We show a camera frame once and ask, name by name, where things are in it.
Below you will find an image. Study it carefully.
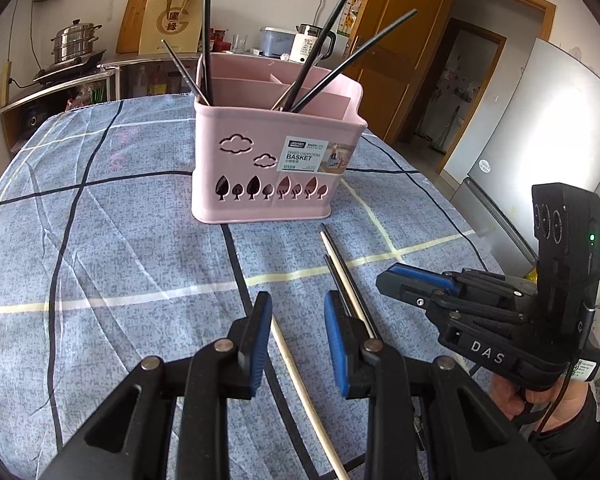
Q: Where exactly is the metal side table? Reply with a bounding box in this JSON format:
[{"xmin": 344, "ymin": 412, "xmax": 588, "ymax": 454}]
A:
[{"xmin": 0, "ymin": 47, "xmax": 291, "ymax": 153}]

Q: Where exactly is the silver metal chopstick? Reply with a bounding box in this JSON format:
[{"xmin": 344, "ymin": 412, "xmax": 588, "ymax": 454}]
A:
[
  {"xmin": 161, "ymin": 38, "xmax": 212, "ymax": 107},
  {"xmin": 320, "ymin": 231, "xmax": 379, "ymax": 339}
]

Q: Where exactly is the clear plastic container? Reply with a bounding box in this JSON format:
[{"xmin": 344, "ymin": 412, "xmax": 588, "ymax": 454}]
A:
[{"xmin": 259, "ymin": 26, "xmax": 296, "ymax": 58}]

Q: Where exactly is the wall calendar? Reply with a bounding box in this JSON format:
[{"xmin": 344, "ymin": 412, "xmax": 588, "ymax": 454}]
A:
[{"xmin": 342, "ymin": 0, "xmax": 376, "ymax": 61}]

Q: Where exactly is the brown wooden door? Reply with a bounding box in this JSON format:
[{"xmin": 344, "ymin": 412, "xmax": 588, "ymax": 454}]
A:
[{"xmin": 341, "ymin": 0, "xmax": 456, "ymax": 143}]

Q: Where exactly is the white electric kettle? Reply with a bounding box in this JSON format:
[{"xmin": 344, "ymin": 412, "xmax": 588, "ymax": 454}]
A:
[{"xmin": 289, "ymin": 23, "xmax": 337, "ymax": 64}]

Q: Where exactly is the stainless steel steamer pot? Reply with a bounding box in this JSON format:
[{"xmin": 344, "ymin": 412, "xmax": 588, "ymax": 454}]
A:
[{"xmin": 50, "ymin": 19, "xmax": 102, "ymax": 65}]

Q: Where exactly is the person's right hand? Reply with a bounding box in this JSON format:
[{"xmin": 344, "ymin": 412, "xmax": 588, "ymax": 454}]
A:
[{"xmin": 490, "ymin": 375, "xmax": 597, "ymax": 432}]

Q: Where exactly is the pink plastic utensil basket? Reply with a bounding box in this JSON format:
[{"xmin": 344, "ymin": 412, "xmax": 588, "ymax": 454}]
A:
[{"xmin": 190, "ymin": 52, "xmax": 366, "ymax": 224}]

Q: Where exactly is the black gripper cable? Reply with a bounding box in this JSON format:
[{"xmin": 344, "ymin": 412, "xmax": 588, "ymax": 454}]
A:
[{"xmin": 532, "ymin": 302, "xmax": 595, "ymax": 438}]

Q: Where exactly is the black chopstick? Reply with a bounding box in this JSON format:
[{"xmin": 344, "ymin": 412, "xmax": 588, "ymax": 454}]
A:
[
  {"xmin": 324, "ymin": 256, "xmax": 354, "ymax": 319},
  {"xmin": 290, "ymin": 8, "xmax": 418, "ymax": 113},
  {"xmin": 277, "ymin": 0, "xmax": 372, "ymax": 111},
  {"xmin": 203, "ymin": 0, "xmax": 215, "ymax": 106}
]

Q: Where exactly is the black induction cooker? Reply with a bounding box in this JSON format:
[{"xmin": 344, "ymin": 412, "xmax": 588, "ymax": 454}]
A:
[{"xmin": 32, "ymin": 49, "xmax": 108, "ymax": 85}]

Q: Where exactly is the blue checked tablecloth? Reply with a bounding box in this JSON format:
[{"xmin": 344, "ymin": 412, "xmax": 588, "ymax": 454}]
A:
[{"xmin": 0, "ymin": 92, "xmax": 501, "ymax": 480}]

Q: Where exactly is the wooden cutting board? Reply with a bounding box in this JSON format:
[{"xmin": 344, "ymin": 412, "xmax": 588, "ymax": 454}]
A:
[{"xmin": 116, "ymin": 0, "xmax": 183, "ymax": 55}]

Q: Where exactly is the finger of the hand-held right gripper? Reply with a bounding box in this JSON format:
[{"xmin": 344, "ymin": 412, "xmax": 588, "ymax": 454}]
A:
[
  {"xmin": 387, "ymin": 262, "xmax": 538, "ymax": 297},
  {"xmin": 376, "ymin": 272, "xmax": 531, "ymax": 327}
]

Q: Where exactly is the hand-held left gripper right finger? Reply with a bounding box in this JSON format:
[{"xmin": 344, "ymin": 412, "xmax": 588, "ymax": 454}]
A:
[{"xmin": 323, "ymin": 291, "xmax": 556, "ymax": 480}]

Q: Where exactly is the beige paper gift bag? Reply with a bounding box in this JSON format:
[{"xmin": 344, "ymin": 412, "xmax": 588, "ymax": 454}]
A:
[{"xmin": 138, "ymin": 0, "xmax": 204, "ymax": 56}]

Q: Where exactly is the grey refrigerator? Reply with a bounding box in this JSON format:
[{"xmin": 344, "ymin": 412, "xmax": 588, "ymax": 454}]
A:
[{"xmin": 440, "ymin": 37, "xmax": 600, "ymax": 266}]

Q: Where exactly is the person's right forearm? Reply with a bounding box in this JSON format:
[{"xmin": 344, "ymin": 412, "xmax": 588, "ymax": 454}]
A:
[{"xmin": 527, "ymin": 390, "xmax": 600, "ymax": 480}]

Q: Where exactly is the crumpled plastic bag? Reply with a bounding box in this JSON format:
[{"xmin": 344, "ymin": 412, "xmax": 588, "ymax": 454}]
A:
[{"xmin": 65, "ymin": 85, "xmax": 101, "ymax": 111}]

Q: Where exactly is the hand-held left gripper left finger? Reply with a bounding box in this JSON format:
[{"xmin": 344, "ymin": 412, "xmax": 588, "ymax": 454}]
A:
[{"xmin": 40, "ymin": 291, "xmax": 273, "ymax": 480}]

